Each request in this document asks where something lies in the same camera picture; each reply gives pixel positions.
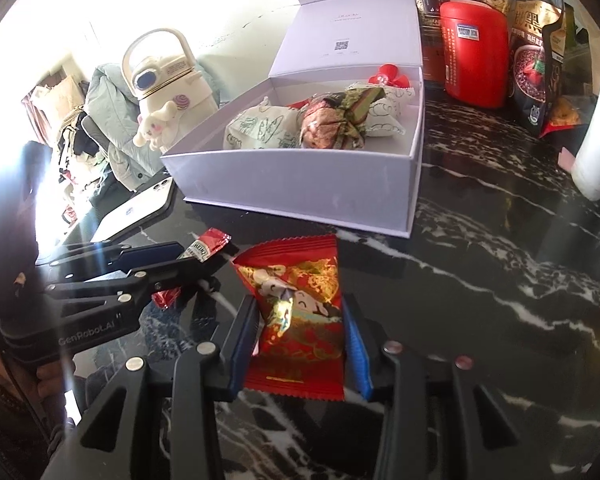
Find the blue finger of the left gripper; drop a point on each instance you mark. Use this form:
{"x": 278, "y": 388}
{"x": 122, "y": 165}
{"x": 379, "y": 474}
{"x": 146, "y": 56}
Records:
{"x": 141, "y": 256}

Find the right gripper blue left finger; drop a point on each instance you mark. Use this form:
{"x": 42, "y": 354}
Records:
{"x": 240, "y": 344}

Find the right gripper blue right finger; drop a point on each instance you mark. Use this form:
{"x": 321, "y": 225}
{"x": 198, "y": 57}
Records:
{"x": 360, "y": 346}

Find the red figure print snack packet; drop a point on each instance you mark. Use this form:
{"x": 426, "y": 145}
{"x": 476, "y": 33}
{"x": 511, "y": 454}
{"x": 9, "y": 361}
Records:
{"x": 300, "y": 351}

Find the red Heinz ketchup sachet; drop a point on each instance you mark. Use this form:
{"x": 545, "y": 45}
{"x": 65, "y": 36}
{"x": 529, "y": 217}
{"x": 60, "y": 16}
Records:
{"x": 203, "y": 248}

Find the white patterned snack packet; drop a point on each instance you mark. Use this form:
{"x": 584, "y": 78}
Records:
{"x": 384, "y": 117}
{"x": 263, "y": 126}

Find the dark cereal snack packet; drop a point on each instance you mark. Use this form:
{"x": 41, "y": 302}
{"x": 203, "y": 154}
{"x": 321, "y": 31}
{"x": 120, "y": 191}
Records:
{"x": 336, "y": 120}

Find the person's left hand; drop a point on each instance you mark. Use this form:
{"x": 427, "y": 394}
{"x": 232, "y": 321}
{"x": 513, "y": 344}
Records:
{"x": 32, "y": 398}

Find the white smartphone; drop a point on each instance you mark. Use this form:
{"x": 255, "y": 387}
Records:
{"x": 140, "y": 208}

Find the grey-green puffer jacket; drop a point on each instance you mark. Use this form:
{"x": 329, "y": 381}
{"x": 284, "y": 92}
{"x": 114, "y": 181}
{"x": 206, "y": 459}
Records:
{"x": 114, "y": 110}

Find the lavender gift box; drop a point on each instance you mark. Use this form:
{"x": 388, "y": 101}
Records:
{"x": 329, "y": 45}

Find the red ribbon bow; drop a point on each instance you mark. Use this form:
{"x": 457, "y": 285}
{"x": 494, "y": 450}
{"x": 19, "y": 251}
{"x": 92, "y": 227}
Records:
{"x": 390, "y": 75}

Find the red cylindrical canister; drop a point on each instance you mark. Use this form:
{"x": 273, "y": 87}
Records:
{"x": 475, "y": 45}

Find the black gold oat bag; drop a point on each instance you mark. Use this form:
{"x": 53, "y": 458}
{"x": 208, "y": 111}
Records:
{"x": 537, "y": 46}

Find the clear jar dark label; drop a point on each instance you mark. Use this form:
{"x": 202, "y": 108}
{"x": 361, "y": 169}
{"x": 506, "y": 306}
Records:
{"x": 432, "y": 41}

